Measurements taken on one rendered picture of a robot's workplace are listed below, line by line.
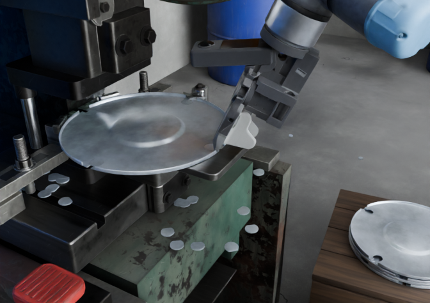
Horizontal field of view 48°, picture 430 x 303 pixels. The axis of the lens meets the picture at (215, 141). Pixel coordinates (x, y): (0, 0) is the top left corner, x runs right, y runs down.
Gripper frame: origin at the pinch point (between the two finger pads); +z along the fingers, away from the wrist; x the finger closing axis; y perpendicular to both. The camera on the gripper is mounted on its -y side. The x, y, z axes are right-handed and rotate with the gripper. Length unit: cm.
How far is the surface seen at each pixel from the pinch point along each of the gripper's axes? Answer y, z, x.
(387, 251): 50, 24, 28
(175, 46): -37, 87, 233
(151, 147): -8.6, 5.6, -1.0
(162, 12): -51, 65, 222
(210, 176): 1.3, 1.7, -6.6
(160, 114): -10.4, 5.7, 10.0
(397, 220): 54, 22, 41
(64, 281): -9.7, 8.2, -28.4
